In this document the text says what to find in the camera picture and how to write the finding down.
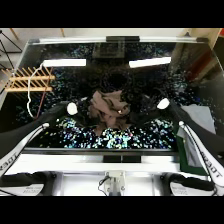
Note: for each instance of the brown garment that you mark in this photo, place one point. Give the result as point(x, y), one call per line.
point(108, 108)

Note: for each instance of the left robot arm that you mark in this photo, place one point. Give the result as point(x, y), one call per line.
point(20, 135)

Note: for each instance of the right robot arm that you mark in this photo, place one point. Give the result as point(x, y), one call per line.
point(216, 146)

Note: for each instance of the grey garment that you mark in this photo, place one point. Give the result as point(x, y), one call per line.
point(201, 116)

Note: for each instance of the black tripod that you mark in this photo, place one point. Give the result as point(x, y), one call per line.
point(4, 50)

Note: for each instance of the silver frame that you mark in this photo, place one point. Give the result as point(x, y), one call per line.
point(115, 181)

